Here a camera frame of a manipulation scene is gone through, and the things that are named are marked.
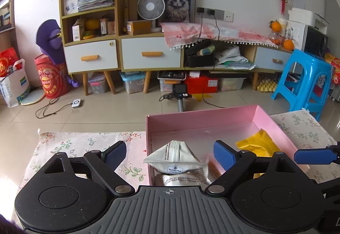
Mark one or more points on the clear storage box black lid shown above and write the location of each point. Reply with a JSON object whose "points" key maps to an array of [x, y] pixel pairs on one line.
{"points": [[170, 82]]}

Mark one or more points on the floral fabric mat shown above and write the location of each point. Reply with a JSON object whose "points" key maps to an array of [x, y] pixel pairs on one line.
{"points": [[79, 143]]}

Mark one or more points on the wooden bookshelf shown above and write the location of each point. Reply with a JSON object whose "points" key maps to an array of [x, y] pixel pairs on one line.
{"points": [[5, 11]]}

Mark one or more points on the white striped snack packet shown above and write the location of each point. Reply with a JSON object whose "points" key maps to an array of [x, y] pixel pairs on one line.
{"points": [[178, 155], [186, 179]]}

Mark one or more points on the brown cardboard box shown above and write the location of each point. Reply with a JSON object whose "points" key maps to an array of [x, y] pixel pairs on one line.
{"points": [[138, 27]]}

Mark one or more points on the plain yellow snack bag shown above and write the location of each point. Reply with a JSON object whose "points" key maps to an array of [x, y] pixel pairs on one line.
{"points": [[256, 142]]}

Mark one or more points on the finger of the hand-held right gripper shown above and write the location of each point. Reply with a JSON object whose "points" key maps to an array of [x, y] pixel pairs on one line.
{"points": [[316, 156]]}

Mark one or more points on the small white and brown box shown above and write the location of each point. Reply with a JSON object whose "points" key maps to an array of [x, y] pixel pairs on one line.
{"points": [[77, 31]]}

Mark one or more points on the pink checkered cloth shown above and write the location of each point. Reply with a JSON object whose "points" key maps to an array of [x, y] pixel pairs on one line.
{"points": [[186, 31]]}

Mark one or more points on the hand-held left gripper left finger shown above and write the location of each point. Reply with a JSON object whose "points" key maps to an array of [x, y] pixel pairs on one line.
{"points": [[117, 155]]}

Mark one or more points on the white round board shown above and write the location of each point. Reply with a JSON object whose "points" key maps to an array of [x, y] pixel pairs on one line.
{"points": [[33, 98]]}

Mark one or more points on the orange fruit with leaves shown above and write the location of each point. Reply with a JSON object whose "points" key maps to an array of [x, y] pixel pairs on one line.
{"points": [[276, 26]]}

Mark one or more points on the black microwave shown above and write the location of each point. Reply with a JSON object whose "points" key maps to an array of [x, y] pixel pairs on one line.
{"points": [[316, 41]]}

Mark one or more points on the red printed drum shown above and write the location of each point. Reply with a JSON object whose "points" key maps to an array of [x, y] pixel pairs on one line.
{"points": [[51, 77]]}

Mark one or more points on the red gift bag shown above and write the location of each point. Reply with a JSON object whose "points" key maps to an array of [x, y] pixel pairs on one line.
{"points": [[6, 62]]}

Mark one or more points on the low wooden drawer cabinet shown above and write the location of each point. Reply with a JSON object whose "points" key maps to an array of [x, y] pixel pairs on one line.
{"points": [[151, 53]]}

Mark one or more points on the stack of papers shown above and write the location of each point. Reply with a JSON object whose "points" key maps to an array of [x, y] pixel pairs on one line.
{"points": [[95, 0]]}

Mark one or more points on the red box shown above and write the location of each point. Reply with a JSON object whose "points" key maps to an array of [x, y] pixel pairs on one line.
{"points": [[202, 84]]}

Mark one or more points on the yellow egg tray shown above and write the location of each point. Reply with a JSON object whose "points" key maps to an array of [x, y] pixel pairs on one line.
{"points": [[267, 86]]}

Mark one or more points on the black camera on tripod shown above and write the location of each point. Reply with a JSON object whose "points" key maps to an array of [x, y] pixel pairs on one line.
{"points": [[179, 90]]}

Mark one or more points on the pink cardboard box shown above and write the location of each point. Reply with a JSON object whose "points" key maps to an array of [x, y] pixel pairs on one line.
{"points": [[199, 130]]}

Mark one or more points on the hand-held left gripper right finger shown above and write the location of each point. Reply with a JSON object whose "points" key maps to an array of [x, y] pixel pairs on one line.
{"points": [[224, 155]]}

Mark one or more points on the glass jar of small oranges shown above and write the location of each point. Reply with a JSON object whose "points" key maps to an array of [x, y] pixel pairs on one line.
{"points": [[275, 39]]}

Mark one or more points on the blue plastic stool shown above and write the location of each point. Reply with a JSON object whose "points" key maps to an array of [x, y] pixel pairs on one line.
{"points": [[308, 61]]}

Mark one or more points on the small white fan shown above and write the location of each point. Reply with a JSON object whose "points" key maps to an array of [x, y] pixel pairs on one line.
{"points": [[150, 7]]}

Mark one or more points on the pile of white papers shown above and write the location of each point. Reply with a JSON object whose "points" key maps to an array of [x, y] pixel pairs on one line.
{"points": [[233, 57]]}

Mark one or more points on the white printer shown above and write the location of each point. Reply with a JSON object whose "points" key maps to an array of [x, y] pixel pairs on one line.
{"points": [[308, 17]]}

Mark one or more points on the white carton box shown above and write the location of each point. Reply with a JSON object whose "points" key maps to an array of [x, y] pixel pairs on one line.
{"points": [[70, 3]]}

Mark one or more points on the small white device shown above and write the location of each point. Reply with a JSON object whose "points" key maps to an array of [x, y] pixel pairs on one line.
{"points": [[76, 103]]}

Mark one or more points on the black open case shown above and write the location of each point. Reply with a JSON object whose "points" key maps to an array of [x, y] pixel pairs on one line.
{"points": [[199, 60]]}

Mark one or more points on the wide clear storage box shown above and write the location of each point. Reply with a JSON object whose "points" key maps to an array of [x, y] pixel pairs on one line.
{"points": [[231, 84]]}

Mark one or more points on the colourful snack bags pile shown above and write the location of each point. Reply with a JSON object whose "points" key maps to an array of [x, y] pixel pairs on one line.
{"points": [[334, 72]]}

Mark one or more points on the wall power outlets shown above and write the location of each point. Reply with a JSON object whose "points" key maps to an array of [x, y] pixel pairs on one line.
{"points": [[217, 14]]}

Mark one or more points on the clear storage box blue lid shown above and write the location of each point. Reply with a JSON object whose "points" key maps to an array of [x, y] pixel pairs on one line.
{"points": [[132, 84]]}

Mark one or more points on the white shopping bag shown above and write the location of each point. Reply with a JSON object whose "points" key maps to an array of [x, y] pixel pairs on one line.
{"points": [[14, 88]]}

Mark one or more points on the framed cat picture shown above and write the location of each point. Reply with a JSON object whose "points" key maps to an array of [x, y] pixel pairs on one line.
{"points": [[176, 4]]}

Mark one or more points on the tall wooden shelf cabinet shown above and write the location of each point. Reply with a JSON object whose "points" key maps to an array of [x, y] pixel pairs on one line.
{"points": [[90, 56]]}

